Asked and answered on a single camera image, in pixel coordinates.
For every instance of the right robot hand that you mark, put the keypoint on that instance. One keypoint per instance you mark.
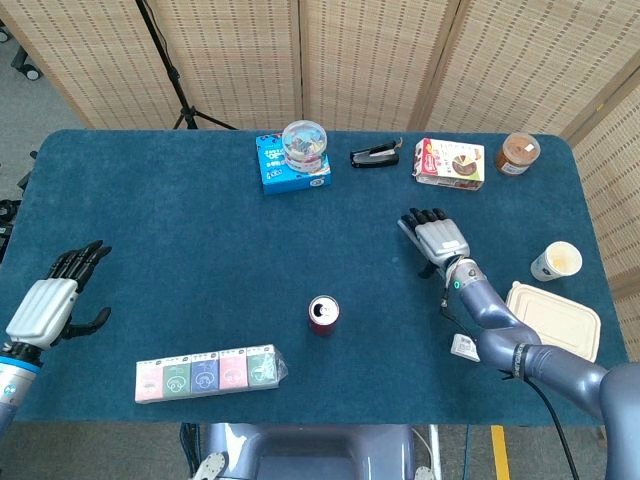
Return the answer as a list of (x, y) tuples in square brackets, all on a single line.
[(442, 240)]

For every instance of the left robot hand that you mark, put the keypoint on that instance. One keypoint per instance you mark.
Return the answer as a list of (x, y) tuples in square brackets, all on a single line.
[(42, 310)]

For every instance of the red soda can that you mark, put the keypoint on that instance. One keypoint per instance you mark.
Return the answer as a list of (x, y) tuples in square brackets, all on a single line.
[(324, 327)]

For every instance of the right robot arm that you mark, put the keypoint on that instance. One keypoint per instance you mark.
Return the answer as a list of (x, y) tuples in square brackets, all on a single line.
[(500, 320)]

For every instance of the white and red snack box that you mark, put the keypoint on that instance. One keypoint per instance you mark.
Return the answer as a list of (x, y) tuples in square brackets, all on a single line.
[(450, 165)]

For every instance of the black equipment beside table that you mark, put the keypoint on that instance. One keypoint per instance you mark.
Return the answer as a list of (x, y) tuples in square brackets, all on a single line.
[(7, 220)]

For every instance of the small white box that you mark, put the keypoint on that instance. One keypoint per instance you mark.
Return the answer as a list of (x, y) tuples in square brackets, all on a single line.
[(462, 345)]

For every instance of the black stapler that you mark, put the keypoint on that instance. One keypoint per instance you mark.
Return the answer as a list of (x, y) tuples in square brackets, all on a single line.
[(372, 159)]

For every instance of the white paper cup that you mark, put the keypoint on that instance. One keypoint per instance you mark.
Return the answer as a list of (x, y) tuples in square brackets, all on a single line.
[(550, 267)]

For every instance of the brown jar with clear lid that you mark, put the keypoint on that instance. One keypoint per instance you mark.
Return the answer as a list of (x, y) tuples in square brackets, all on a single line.
[(517, 155)]

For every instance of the beige lidded food container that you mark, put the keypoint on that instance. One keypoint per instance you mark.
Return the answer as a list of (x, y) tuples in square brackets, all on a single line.
[(555, 315)]

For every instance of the blue felt table cover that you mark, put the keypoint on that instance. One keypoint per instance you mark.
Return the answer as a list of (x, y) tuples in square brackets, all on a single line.
[(150, 200)]

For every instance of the blue cardboard box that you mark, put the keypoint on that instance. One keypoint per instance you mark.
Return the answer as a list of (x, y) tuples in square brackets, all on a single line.
[(292, 182)]

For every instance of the clear tub of coloured clips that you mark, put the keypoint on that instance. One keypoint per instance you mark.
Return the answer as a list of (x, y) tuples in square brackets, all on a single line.
[(305, 145)]

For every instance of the wrapped tissue multipack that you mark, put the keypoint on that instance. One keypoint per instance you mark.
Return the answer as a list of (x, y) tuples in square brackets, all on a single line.
[(210, 375)]

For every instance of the bamboo folding screen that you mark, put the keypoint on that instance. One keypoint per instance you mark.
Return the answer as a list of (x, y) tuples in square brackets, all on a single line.
[(350, 60)]

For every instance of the black caster wheel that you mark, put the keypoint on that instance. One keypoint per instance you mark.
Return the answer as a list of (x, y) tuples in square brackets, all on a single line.
[(27, 70)]

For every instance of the grey robot torso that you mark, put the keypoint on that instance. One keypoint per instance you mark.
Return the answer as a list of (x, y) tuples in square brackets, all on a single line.
[(310, 450)]

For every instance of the black tripod stand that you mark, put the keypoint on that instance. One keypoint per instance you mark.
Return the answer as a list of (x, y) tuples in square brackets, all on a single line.
[(172, 75)]

